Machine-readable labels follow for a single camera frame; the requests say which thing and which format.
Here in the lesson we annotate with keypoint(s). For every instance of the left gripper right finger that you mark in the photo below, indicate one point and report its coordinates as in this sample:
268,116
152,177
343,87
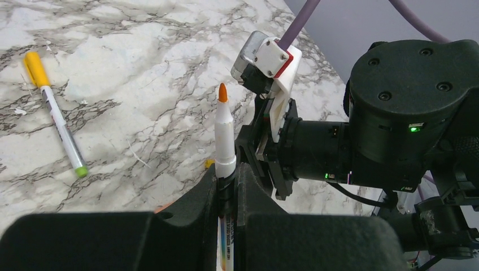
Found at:
266,237

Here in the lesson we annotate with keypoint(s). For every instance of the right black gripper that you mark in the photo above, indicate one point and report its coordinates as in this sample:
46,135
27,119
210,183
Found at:
268,159

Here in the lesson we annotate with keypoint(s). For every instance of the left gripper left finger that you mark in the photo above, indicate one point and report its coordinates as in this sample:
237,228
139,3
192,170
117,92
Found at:
183,236

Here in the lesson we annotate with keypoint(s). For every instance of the orange tip white marker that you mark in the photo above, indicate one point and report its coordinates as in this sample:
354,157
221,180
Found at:
225,166

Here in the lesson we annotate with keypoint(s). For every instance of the yellow pen cap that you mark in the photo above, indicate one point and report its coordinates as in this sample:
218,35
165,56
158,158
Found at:
209,163

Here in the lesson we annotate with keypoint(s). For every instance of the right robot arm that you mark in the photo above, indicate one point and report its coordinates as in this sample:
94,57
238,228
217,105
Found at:
412,108

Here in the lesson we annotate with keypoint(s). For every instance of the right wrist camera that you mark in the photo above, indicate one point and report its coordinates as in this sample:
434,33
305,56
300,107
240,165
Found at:
262,60

